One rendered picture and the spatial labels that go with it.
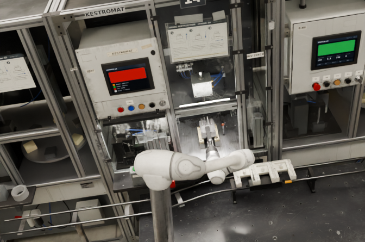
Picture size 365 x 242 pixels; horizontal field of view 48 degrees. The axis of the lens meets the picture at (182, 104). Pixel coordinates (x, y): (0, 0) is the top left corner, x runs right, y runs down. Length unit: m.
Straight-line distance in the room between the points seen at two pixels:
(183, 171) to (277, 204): 1.02
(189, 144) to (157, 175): 0.90
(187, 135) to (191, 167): 1.04
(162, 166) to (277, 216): 1.01
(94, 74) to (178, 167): 0.73
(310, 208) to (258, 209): 0.31
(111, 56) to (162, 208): 0.81
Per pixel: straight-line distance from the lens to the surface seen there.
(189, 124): 2.95
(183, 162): 1.84
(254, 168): 2.64
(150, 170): 1.92
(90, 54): 2.18
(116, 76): 2.21
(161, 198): 2.02
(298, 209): 2.71
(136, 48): 2.15
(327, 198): 2.79
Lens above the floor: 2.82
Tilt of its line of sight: 38 degrees down
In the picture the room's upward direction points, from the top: 10 degrees counter-clockwise
